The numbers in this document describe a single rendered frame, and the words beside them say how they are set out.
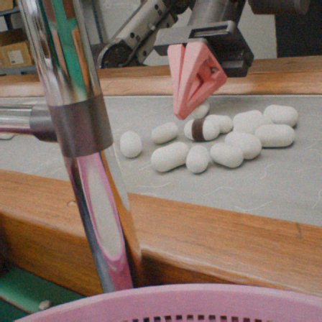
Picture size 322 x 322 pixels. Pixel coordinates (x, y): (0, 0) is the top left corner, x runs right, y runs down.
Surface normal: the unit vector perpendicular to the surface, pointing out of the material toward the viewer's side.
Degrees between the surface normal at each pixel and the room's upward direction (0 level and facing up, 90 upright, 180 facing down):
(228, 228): 0
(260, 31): 90
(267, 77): 45
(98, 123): 90
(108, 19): 89
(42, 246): 90
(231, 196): 0
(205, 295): 75
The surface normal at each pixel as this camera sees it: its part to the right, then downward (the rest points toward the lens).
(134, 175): -0.18, -0.91
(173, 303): -0.20, 0.15
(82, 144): 0.14, 0.35
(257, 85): -0.55, -0.36
